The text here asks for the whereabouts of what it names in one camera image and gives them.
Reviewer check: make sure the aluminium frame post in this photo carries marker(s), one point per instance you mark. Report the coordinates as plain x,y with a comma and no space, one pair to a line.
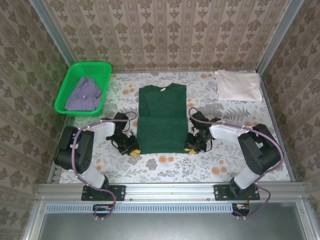
277,37
52,32

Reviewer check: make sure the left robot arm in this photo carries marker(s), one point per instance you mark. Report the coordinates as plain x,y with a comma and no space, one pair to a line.
85,155

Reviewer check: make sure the white folded t-shirt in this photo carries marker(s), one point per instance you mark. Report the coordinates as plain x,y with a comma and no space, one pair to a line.
237,86

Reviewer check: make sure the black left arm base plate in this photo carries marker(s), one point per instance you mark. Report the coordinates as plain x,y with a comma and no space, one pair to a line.
117,192

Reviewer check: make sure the floral patterned tablecloth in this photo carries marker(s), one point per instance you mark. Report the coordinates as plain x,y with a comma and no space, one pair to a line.
187,165

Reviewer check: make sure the grey metal front panel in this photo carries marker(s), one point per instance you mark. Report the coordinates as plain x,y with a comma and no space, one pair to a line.
162,226

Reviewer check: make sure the dark green t-shirt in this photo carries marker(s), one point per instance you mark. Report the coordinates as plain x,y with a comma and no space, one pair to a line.
162,135

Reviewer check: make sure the aluminium mounting rail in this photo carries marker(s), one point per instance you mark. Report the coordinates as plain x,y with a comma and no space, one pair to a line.
170,191

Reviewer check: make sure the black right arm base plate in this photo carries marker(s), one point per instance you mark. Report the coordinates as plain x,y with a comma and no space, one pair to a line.
221,192

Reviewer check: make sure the purple crumpled t-shirt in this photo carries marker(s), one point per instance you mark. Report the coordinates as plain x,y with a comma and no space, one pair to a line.
83,96

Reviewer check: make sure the green plastic basket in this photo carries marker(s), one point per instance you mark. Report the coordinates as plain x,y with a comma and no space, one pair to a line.
75,75

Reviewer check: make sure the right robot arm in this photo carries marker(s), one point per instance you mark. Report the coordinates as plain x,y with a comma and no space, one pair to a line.
257,155

